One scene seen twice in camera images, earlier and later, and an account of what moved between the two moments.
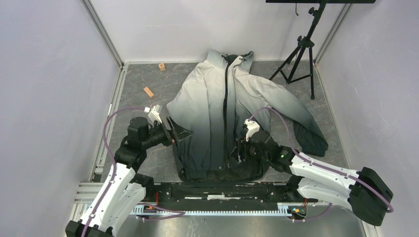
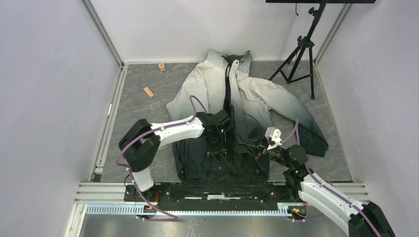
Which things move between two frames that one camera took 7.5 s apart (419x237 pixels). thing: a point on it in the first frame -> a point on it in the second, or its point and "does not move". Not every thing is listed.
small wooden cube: [162, 67] does not move
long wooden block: [149, 92] does not move
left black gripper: [179, 133] -> [223, 136]
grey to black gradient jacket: [220, 100] does not move
